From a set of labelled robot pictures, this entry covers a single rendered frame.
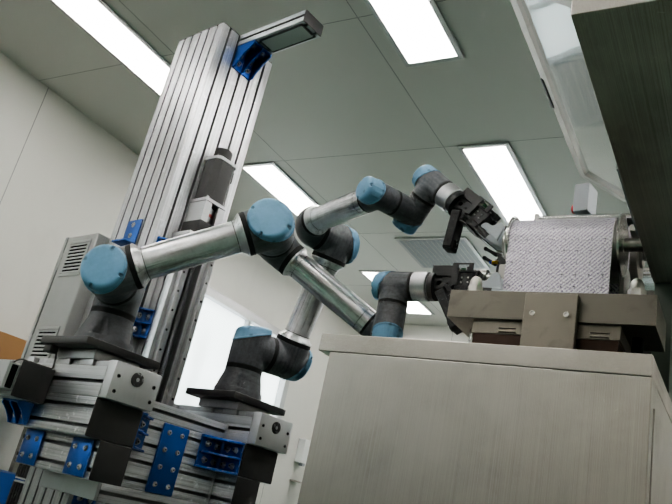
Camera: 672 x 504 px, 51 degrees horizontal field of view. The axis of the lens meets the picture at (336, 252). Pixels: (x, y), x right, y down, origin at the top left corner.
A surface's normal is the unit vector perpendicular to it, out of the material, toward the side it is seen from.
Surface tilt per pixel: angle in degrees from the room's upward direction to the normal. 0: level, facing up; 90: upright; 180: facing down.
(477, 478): 90
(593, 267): 90
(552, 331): 90
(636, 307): 90
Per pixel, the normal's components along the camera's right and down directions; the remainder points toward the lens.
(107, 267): -0.07, -0.31
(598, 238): -0.47, -0.41
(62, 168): 0.86, 0.00
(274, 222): 0.18, -0.38
